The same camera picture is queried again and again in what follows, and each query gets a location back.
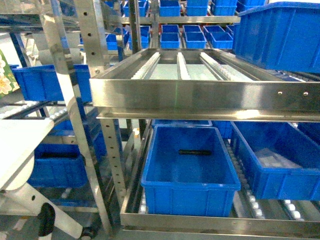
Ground flower gift bag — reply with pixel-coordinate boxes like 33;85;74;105
0;51;20;99

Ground blue bin with black bar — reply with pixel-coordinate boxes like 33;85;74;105
141;125;241;217

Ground blue crate at left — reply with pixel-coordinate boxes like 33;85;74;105
11;64;92;102

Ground blue bin lower right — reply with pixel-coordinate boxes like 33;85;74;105
230;121;320;201

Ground large blue crate behind tray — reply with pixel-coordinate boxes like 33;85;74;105
234;1;320;74

